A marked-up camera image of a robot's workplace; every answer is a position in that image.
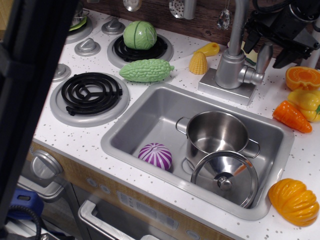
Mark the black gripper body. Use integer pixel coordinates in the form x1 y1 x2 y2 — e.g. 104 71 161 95
245 10 320 50

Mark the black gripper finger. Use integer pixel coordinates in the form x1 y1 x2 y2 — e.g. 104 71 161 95
243 24 262 54
272 46 318 69

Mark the silver faucet lever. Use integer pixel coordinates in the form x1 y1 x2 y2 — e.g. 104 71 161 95
238 41 273 86

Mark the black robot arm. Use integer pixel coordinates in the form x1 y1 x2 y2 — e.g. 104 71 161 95
243 0 320 69

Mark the orange toy half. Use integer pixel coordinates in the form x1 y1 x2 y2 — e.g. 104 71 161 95
285 66 320 91

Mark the hanging clear utensil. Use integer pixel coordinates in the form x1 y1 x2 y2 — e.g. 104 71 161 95
217 0 232 31

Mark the yellow toy banana piece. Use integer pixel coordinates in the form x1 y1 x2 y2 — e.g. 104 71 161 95
194 42 220 57

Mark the silver toy faucet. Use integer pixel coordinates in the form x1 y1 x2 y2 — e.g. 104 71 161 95
198 0 257 106

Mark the yellow toy bell pepper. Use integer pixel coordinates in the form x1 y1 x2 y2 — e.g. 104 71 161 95
287 89 320 122

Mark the orange toy carrot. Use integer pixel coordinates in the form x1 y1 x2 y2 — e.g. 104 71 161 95
272 100 313 133

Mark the yellow toy corn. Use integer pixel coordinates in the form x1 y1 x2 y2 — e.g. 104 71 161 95
188 51 208 75

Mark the grey hanging cylinder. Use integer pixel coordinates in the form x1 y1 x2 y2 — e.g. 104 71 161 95
183 0 197 20

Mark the hanging slotted spoon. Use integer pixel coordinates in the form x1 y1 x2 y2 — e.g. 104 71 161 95
168 0 185 19

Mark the back black stove burner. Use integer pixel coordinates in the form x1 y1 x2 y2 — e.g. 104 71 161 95
112 34 173 63

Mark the black stove burner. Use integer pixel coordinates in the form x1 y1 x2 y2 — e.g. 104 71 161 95
61 72 124 116
112 34 173 63

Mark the steel pot in sink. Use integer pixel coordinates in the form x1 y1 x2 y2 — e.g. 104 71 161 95
175 110 261 169

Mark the green toy bitter gourd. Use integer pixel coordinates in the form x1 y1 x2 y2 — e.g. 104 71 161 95
119 59 175 83

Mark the green toy cabbage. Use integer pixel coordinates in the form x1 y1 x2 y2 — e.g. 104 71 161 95
123 20 158 50

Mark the hanging clear spoon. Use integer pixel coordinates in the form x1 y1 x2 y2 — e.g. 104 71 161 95
123 0 142 12

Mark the steel pot lid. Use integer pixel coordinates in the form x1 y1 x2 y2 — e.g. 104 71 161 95
190 150 259 208

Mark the grey stove knob back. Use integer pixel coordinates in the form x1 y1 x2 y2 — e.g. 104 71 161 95
101 17 125 35

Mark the grey stove knob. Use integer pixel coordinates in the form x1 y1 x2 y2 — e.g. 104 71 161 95
74 38 101 57
101 17 125 35
52 63 71 82

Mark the orange toy pumpkin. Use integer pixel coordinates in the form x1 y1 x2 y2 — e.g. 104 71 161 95
268 178 320 227

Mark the grey toy sink basin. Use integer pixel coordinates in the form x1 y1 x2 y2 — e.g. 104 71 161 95
101 83 295 220

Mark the purple striped toy onion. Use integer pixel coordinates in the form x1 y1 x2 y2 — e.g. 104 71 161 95
138 142 173 171

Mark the grey stove knob middle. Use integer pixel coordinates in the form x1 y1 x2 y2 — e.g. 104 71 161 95
74 38 101 57

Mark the green plate under pot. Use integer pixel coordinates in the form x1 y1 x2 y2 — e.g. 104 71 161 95
69 17 87 32

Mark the steel pot on stove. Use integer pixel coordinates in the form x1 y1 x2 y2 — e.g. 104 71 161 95
70 0 90 28

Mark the front black stove burner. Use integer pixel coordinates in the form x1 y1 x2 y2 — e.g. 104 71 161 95
61 72 124 116

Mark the grey stove knob front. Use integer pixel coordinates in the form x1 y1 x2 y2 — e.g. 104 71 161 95
52 63 71 82

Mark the grey oven dial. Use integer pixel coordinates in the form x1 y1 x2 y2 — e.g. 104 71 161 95
30 149 64 180

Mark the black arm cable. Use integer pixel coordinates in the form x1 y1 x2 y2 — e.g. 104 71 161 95
251 0 291 13

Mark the dark foreground post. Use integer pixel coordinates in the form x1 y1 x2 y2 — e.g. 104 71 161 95
0 0 78 223

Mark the silver oven door handle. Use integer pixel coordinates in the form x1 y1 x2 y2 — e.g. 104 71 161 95
78 200 138 240

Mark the blue clamp with cable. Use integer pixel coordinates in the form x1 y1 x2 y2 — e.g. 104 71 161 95
7 188 44 240

